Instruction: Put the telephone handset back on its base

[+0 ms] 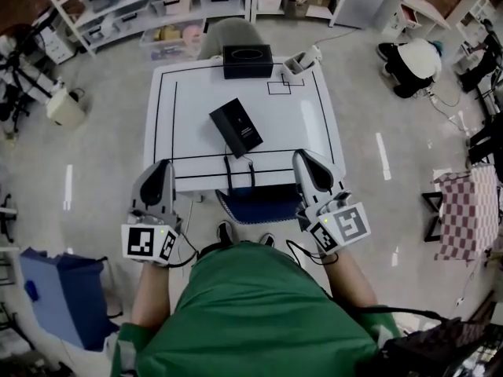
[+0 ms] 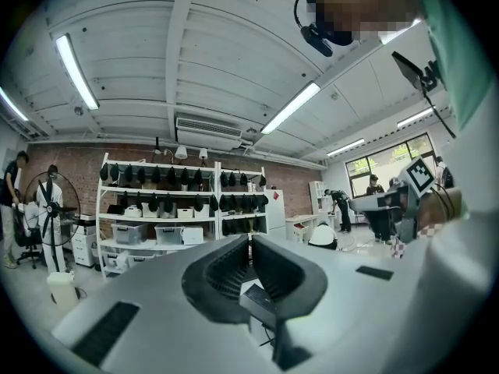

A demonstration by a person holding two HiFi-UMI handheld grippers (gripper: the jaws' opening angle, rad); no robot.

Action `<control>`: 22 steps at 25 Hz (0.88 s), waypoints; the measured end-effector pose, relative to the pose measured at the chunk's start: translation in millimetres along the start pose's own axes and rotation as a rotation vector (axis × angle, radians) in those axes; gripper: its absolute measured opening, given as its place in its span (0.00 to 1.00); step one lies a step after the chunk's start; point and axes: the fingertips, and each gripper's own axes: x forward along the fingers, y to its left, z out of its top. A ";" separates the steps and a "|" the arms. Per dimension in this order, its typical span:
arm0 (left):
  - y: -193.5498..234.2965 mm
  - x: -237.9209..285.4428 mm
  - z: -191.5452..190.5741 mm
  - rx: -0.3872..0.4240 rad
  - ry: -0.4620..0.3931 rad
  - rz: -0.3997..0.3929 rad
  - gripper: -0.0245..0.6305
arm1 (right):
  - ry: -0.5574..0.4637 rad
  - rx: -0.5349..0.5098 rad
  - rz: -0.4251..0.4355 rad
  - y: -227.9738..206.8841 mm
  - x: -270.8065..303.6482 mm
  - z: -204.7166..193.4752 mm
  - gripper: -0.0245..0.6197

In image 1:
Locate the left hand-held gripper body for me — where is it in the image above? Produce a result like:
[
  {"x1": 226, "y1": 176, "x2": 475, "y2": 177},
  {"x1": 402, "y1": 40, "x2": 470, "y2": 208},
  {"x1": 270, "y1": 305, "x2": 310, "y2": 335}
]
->
[{"x1": 120, "y1": 199, "x2": 184, "y2": 268}]

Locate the white pen holder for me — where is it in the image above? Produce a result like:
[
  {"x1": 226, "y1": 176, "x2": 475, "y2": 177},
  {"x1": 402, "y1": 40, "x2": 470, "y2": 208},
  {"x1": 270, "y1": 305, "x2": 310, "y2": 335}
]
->
[{"x1": 281, "y1": 51, "x2": 316, "y2": 79}]

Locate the black coiled telephone cord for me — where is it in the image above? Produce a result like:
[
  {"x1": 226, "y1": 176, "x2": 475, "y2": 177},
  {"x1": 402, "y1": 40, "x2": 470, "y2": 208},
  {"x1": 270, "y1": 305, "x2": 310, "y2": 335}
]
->
[{"x1": 222, "y1": 142, "x2": 234, "y2": 191}]

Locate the black equipment rack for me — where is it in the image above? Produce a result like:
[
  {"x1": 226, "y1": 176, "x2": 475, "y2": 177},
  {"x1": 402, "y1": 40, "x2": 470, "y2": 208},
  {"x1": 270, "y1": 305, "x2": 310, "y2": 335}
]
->
[{"x1": 457, "y1": 18, "x2": 503, "y2": 118}]

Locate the blue mesh chair seat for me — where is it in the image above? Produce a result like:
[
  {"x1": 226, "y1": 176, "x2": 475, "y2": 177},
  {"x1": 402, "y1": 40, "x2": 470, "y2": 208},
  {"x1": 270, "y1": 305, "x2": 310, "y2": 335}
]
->
[{"x1": 215, "y1": 185, "x2": 306, "y2": 225}]

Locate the black frame stool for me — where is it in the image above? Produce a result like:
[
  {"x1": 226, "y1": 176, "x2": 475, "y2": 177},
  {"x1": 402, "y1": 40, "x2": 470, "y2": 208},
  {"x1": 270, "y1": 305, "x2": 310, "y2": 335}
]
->
[{"x1": 421, "y1": 190, "x2": 446, "y2": 243}]

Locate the person's green shirt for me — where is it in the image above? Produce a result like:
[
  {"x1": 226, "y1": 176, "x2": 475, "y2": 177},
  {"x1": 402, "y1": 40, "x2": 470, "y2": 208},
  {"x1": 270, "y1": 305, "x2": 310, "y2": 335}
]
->
[{"x1": 111, "y1": 240, "x2": 402, "y2": 377}]

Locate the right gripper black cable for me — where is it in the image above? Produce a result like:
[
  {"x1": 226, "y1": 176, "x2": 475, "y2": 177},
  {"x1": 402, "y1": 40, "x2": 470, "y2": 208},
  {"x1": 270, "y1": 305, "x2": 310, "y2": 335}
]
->
[{"x1": 285, "y1": 239, "x2": 447, "y2": 324}]

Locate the white drawer unit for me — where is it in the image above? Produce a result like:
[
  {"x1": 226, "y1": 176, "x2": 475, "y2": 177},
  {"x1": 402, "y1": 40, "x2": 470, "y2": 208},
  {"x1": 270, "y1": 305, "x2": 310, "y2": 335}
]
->
[{"x1": 38, "y1": 25, "x2": 76, "y2": 65}]

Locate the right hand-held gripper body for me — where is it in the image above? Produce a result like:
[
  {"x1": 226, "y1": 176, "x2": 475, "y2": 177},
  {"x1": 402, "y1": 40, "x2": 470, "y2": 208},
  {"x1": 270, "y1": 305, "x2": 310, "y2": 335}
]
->
[{"x1": 295, "y1": 188, "x2": 373, "y2": 256}]

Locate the blue cardboard box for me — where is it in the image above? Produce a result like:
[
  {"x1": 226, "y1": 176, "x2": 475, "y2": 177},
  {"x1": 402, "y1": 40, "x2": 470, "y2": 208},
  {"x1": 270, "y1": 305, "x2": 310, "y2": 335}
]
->
[{"x1": 18, "y1": 247, "x2": 121, "y2": 352}]

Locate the pink shelf storage bin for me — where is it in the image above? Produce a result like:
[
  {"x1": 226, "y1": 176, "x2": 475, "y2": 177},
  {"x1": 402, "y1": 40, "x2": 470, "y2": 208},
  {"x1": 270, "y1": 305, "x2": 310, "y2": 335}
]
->
[{"x1": 150, "y1": 0, "x2": 193, "y2": 17}]

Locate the person's left forearm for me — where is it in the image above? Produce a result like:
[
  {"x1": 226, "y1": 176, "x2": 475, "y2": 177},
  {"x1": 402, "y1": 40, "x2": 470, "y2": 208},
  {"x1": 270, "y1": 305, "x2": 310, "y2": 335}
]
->
[{"x1": 130, "y1": 263, "x2": 173, "y2": 332}]

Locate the white cabinet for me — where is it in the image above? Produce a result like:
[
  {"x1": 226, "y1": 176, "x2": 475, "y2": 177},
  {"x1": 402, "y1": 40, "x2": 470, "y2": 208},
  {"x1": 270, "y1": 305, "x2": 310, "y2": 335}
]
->
[{"x1": 336, "y1": 0, "x2": 395, "y2": 30}]

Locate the thin black telephone cable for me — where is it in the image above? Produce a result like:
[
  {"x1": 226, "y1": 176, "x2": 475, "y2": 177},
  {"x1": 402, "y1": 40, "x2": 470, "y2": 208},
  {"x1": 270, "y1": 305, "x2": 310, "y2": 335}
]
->
[{"x1": 238, "y1": 154, "x2": 256, "y2": 189}]

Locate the black tripod stand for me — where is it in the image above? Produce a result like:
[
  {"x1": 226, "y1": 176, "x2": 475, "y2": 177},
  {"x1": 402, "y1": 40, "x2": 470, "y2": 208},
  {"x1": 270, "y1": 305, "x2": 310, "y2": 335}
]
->
[{"x1": 0, "y1": 24, "x2": 54, "y2": 130}]

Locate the white side desk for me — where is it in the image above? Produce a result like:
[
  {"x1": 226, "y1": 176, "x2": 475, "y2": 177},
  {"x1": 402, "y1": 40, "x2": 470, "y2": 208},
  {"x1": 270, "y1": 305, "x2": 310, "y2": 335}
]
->
[{"x1": 381, "y1": 0, "x2": 452, "y2": 41}]

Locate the black telephone base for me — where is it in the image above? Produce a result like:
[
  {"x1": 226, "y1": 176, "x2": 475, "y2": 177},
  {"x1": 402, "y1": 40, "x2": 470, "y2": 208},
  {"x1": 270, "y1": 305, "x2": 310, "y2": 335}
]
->
[{"x1": 208, "y1": 97, "x2": 264, "y2": 159}]

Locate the white table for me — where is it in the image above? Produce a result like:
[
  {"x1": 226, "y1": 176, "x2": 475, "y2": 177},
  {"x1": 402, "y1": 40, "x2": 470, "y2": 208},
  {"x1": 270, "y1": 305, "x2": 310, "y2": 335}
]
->
[{"x1": 142, "y1": 55, "x2": 347, "y2": 194}]

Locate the beige appliance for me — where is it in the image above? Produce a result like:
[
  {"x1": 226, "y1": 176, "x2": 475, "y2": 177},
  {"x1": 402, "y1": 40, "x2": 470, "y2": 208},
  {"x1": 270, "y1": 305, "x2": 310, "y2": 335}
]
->
[{"x1": 46, "y1": 87, "x2": 88, "y2": 127}]

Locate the olive green chair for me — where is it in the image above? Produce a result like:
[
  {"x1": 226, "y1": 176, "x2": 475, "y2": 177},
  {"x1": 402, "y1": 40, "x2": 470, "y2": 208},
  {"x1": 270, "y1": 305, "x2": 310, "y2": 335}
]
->
[{"x1": 197, "y1": 17, "x2": 266, "y2": 60}]

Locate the wide white shelving unit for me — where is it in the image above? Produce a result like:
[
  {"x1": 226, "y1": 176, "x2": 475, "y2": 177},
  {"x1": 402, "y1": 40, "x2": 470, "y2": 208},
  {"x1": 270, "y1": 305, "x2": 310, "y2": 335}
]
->
[{"x1": 36, "y1": 0, "x2": 252, "y2": 57}]

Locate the black tissue box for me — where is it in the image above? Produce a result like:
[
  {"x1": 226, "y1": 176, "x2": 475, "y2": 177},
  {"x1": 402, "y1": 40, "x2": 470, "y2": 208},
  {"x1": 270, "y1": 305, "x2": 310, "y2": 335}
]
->
[{"x1": 222, "y1": 44, "x2": 274, "y2": 80}]

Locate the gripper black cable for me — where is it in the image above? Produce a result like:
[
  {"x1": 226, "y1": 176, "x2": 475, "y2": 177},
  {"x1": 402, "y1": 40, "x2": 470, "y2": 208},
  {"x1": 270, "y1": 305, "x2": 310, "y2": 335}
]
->
[
  {"x1": 167, "y1": 225, "x2": 200, "y2": 269},
  {"x1": 285, "y1": 239, "x2": 447, "y2": 324}
]

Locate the clear floor storage bin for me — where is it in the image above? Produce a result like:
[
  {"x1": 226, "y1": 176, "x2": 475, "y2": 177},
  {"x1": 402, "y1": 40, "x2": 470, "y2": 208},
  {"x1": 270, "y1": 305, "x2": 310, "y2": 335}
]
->
[{"x1": 138, "y1": 19, "x2": 207, "y2": 61}]

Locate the person's right forearm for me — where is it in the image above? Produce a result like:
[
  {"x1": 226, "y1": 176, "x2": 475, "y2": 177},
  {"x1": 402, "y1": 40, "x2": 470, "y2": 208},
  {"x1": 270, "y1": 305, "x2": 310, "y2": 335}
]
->
[{"x1": 325, "y1": 245, "x2": 379, "y2": 310}]

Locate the red white checkered cloth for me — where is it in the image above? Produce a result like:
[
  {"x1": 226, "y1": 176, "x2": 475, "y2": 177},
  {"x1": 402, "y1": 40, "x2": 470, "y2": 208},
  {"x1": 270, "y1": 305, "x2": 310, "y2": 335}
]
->
[{"x1": 432, "y1": 163, "x2": 503, "y2": 269}]

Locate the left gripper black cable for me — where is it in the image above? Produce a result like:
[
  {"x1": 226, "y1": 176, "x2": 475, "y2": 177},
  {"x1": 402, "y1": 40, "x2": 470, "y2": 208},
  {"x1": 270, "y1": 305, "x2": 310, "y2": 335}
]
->
[{"x1": 167, "y1": 225, "x2": 200, "y2": 269}]

